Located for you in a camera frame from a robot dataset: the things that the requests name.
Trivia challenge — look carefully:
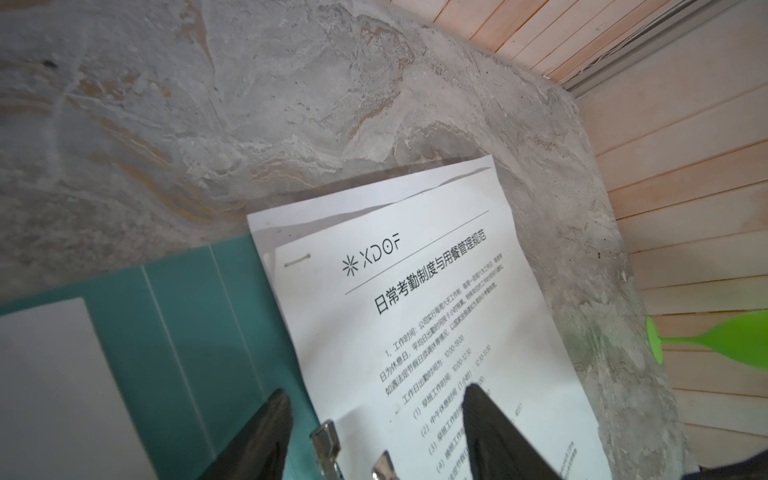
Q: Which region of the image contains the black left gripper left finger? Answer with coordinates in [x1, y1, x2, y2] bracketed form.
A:
[199, 389, 293, 480]

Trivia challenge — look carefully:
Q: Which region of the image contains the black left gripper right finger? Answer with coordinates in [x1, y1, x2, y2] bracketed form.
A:
[462, 383, 560, 480]

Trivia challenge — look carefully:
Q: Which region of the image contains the teal green folder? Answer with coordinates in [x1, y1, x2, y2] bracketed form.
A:
[1, 235, 320, 479]

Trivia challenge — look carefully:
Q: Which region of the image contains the printed paper sheet bottom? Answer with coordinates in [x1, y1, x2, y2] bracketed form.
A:
[247, 156, 611, 479]

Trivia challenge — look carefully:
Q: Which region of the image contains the printed paper sheet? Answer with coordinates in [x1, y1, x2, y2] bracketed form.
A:
[247, 156, 611, 479]
[1, 298, 156, 479]

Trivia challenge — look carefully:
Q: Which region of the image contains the printed paper sheet top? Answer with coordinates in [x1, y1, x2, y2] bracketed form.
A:
[1, 298, 156, 479]

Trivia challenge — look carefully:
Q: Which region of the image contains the metal folder clip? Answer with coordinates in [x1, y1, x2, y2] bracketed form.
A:
[309, 419, 400, 480]

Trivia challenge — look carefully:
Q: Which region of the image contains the green plastic goblet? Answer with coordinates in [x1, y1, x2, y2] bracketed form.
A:
[645, 310, 767, 370]

